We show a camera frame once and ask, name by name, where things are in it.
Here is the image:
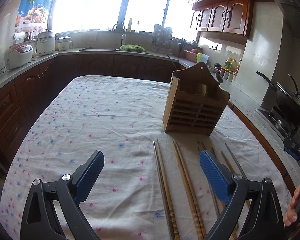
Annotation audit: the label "ridged wooden chopstick pair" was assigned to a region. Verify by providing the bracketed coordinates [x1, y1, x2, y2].
[172, 141, 204, 240]
[174, 141, 208, 240]

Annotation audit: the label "long metal spoon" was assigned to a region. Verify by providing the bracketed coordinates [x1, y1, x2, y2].
[215, 73, 223, 90]

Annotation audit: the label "chrome kitchen faucet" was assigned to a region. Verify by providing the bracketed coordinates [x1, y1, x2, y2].
[111, 22, 127, 46]

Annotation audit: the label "right human hand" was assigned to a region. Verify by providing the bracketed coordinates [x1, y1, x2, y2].
[283, 186, 300, 227]

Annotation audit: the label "gas stove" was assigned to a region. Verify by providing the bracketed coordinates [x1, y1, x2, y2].
[255, 106, 299, 140]

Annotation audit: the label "white seasoning jars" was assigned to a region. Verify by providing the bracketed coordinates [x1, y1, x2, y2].
[219, 68, 236, 82]

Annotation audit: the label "yellow oil bottles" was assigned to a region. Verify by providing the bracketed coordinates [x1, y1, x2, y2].
[222, 57, 242, 76]

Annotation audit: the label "wooden utensil holder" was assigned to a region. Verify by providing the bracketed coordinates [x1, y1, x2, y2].
[162, 62, 230, 136]

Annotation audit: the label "white floral tablecloth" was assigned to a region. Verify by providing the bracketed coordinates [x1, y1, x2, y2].
[0, 76, 291, 239]

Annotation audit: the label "white jug green lid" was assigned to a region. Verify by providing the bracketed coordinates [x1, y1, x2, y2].
[196, 53, 209, 64]

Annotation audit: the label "white pink rice cooker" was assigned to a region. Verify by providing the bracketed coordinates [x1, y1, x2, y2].
[4, 43, 33, 70]

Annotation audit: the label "dish drying rack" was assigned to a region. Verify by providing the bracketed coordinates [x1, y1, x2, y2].
[152, 24, 174, 53]

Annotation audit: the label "small white slow cooker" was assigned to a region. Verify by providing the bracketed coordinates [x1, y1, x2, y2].
[57, 36, 72, 51]

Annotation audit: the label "white tall cooker pot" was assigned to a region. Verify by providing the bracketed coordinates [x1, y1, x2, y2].
[37, 30, 56, 56]

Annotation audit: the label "paper towel roll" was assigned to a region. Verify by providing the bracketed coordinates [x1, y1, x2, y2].
[12, 32, 25, 44]

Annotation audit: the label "tropical fruit poster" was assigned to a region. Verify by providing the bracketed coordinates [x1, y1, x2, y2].
[14, 0, 52, 35]

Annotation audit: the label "black wok with handle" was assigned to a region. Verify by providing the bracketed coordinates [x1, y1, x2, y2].
[256, 71, 300, 127]

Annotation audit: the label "upper wooden wall cabinets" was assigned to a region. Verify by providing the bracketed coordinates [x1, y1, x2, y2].
[189, 0, 273, 38]

